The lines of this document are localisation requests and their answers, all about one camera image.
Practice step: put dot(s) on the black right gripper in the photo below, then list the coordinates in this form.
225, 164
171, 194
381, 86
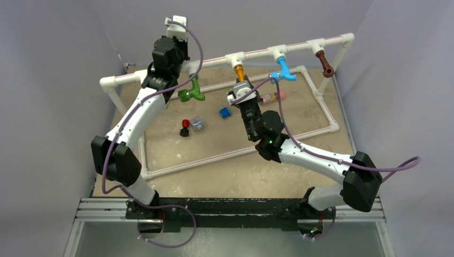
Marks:
257, 99

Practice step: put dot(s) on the orange water faucet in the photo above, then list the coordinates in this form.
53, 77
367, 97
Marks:
239, 70

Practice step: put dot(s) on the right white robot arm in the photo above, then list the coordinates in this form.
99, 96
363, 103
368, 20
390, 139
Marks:
357, 182

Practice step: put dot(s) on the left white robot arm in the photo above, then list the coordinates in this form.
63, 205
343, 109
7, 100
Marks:
113, 154

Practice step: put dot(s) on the blue water faucet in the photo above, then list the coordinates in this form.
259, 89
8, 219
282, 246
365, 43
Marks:
284, 73

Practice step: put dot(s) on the green water faucet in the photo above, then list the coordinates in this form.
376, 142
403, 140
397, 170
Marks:
185, 95

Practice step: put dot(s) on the brown water faucet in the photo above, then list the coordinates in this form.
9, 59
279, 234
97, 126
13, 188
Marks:
327, 69

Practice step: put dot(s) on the pink capped small bottle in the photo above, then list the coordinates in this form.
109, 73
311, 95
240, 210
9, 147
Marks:
272, 97

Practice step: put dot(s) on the blue cube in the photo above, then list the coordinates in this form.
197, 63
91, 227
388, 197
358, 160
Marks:
224, 113

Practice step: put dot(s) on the clear plastic small box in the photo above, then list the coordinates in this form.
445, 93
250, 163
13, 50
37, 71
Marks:
197, 123

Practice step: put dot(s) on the red black knob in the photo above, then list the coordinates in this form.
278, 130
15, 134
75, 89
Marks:
184, 132

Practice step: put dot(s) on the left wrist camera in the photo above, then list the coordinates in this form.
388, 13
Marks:
176, 27

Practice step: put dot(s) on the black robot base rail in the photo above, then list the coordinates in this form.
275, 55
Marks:
286, 214

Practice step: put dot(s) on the aluminium extrusion frame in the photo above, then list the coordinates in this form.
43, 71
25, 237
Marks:
94, 210

